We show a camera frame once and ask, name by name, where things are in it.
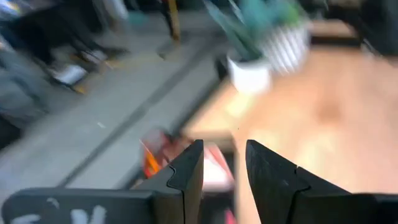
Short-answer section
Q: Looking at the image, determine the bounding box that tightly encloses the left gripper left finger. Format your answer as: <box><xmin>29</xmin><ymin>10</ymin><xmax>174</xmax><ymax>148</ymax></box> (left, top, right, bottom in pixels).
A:
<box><xmin>1</xmin><ymin>139</ymin><xmax>205</xmax><ymax>224</ymax></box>

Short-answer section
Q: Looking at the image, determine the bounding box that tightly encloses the green plant in triangle-patterned pot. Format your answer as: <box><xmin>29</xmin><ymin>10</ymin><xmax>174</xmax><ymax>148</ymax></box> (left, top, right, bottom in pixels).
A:
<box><xmin>242</xmin><ymin>0</ymin><xmax>312</xmax><ymax>76</ymax></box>

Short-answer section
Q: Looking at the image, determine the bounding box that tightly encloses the snake plant in white pot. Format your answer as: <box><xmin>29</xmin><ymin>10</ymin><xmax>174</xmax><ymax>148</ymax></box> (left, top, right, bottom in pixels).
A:
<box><xmin>205</xmin><ymin>0</ymin><xmax>272</xmax><ymax>95</ymax></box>

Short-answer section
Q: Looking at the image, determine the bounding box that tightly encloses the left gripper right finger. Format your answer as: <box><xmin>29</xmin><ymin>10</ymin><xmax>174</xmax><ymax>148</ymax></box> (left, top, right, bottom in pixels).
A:
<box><xmin>245</xmin><ymin>139</ymin><xmax>398</xmax><ymax>224</ymax></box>

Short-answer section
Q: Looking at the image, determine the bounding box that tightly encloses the yellow hanging cable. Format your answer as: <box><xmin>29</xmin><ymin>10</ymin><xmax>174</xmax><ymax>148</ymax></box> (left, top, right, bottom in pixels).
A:
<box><xmin>167</xmin><ymin>0</ymin><xmax>182</xmax><ymax>41</ymax></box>

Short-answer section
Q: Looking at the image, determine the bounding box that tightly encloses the black mesh desk organizer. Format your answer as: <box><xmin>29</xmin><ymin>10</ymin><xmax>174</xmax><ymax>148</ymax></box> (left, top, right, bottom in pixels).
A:
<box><xmin>130</xmin><ymin>127</ymin><xmax>237</xmax><ymax>224</ymax></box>

